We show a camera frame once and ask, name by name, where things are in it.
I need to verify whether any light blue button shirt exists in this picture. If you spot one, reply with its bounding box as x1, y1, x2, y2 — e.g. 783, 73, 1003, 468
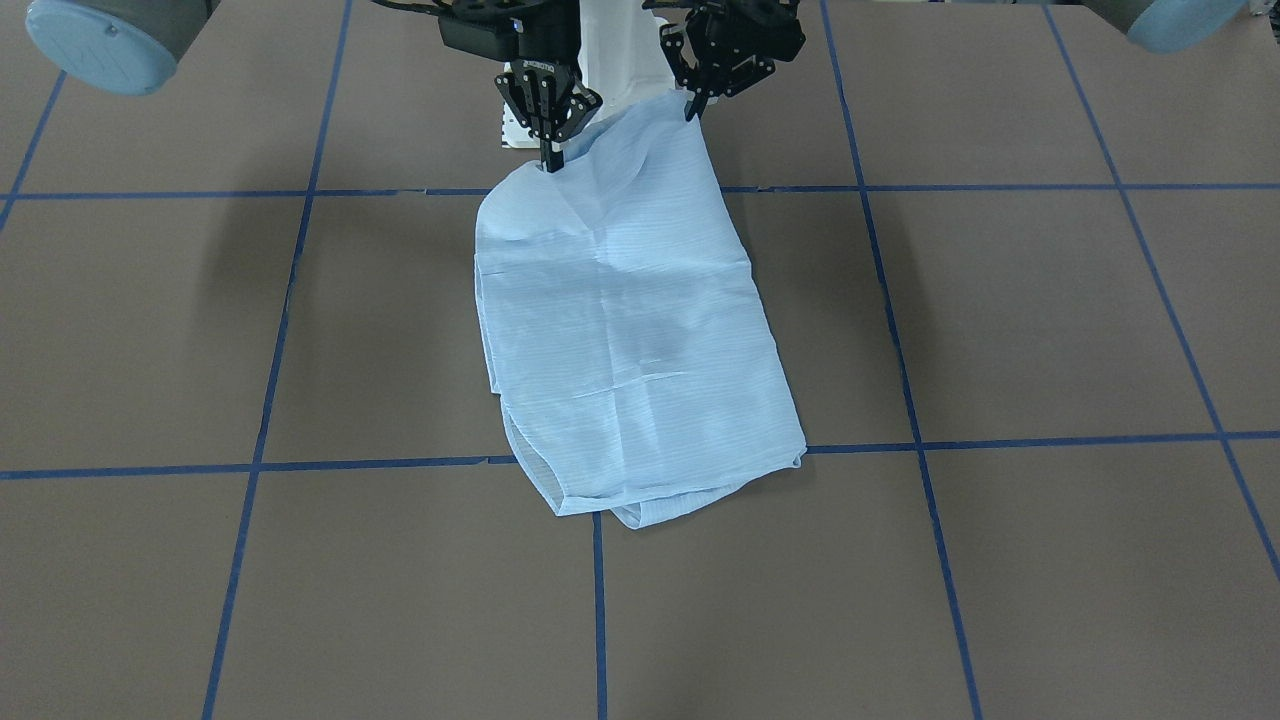
474, 90, 806, 530

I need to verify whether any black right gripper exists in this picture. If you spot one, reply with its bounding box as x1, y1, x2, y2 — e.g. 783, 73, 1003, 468
495, 60, 604, 173

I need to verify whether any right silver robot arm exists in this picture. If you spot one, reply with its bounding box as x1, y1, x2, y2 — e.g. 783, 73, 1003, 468
26, 1, 603, 172

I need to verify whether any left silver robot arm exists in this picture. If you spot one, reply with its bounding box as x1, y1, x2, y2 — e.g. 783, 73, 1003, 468
643, 1, 1245, 120

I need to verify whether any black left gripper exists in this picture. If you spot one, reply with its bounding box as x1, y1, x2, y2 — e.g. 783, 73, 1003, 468
660, 1, 806, 122

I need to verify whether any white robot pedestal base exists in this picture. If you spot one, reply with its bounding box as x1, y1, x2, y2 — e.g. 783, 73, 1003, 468
497, 0, 686, 151

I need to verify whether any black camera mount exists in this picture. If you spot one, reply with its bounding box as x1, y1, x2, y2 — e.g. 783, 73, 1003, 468
436, 1, 581, 64

